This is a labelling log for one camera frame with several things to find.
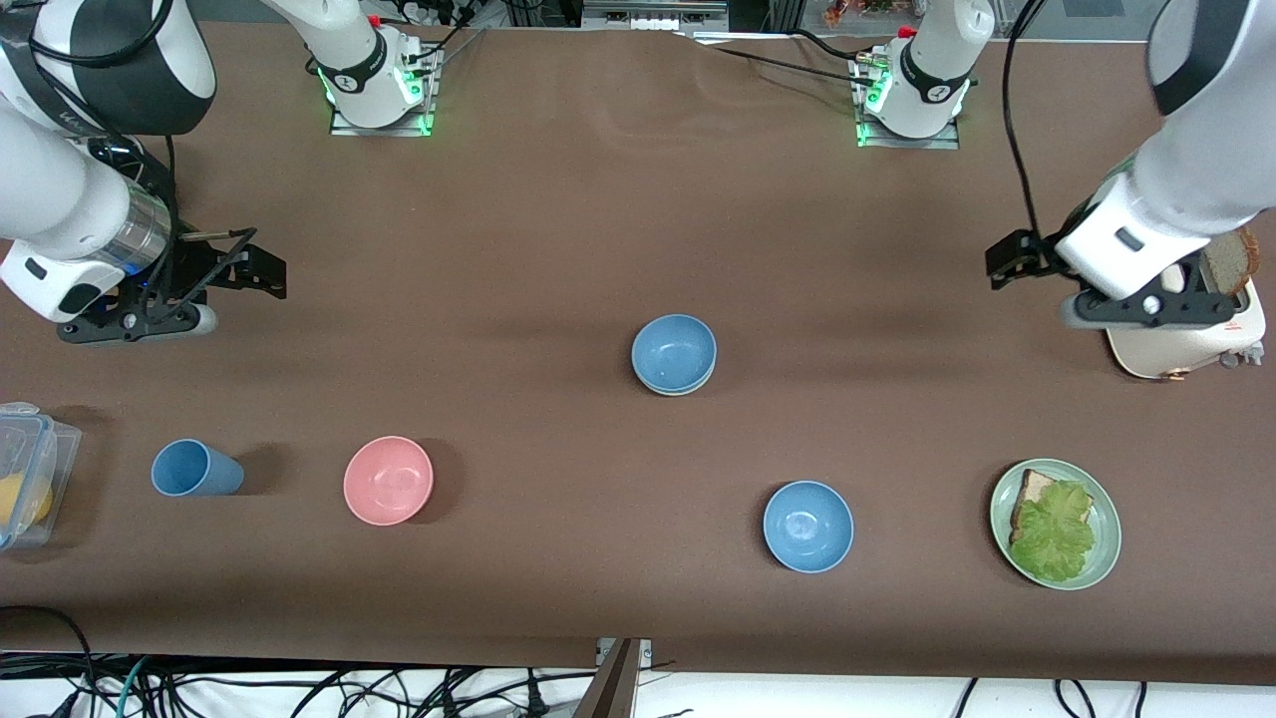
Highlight blue bowl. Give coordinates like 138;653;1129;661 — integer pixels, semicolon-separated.
631;314;718;393
763;481;855;574

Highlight green bowl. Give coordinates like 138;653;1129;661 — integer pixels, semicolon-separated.
636;369;717;398

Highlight pink bowl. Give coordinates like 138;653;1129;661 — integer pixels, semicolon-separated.
343;436;436;527

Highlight white toaster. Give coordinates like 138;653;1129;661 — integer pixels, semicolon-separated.
1105;279;1268;381

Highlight brown toast slice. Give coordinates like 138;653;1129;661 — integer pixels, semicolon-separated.
1196;227;1260;298

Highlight blue cup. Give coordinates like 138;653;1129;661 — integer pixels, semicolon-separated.
151;439;245;498

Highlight clear plastic lidded container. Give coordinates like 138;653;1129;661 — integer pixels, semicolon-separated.
0;402;83;551

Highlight bread slice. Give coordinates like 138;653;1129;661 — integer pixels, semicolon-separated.
1010;469;1096;544

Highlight yellow fruit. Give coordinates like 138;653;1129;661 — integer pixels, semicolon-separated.
0;474;54;531

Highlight green lettuce leaf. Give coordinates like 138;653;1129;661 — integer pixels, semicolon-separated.
1009;481;1098;583

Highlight green plate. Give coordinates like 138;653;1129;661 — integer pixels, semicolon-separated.
990;459;1122;591

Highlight white power strip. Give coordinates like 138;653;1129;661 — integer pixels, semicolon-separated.
394;0;476;29

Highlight brown table cover sheet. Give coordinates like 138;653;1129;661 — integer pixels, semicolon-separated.
0;18;1276;689

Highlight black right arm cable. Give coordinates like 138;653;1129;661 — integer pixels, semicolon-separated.
28;0;182;295

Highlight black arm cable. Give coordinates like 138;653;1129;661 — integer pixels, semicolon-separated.
1000;0;1058;245
28;0;182;295

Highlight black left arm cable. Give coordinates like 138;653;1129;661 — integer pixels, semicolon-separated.
1000;0;1058;245

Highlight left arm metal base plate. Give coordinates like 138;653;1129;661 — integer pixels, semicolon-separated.
854;55;962;151

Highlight black pot with blue handle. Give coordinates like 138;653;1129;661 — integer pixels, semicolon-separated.
88;134;178;200

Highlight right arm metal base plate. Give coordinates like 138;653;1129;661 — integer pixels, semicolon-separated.
329;40;437;138

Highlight black cable on table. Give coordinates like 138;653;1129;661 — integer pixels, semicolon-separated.
698;30;874;89

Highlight black looped floor cable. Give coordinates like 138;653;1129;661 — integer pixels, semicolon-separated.
0;604;99;718

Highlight teal cable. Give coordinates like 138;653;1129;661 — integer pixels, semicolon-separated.
116;655;153;718

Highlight metal table bracket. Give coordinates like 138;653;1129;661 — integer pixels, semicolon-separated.
573;638;654;718

